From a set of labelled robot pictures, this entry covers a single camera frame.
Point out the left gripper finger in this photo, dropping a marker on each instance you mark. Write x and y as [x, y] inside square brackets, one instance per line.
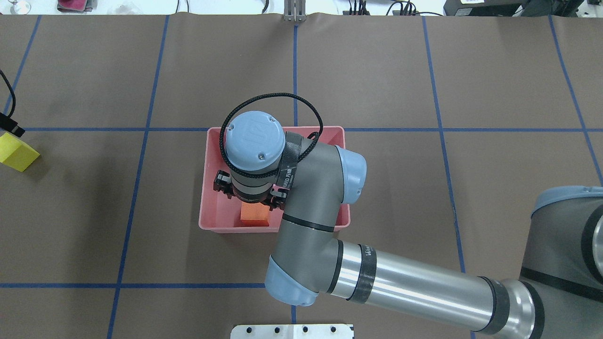
[11, 126]

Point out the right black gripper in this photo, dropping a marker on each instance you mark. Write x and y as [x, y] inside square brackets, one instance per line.
[221, 182]

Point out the orange foam block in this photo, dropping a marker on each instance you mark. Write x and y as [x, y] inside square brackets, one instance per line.
[254, 214]

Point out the yellow foam block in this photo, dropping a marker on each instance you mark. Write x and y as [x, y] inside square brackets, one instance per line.
[15, 153]

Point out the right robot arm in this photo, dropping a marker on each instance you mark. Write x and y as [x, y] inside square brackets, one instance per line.
[457, 194]

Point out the grey and pink cloth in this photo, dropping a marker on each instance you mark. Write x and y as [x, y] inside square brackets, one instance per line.
[76, 6]

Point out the white camera stand column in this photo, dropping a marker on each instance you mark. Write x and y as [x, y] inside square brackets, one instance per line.
[293, 331]

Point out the aluminium frame post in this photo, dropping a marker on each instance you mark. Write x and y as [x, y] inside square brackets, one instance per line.
[295, 11]

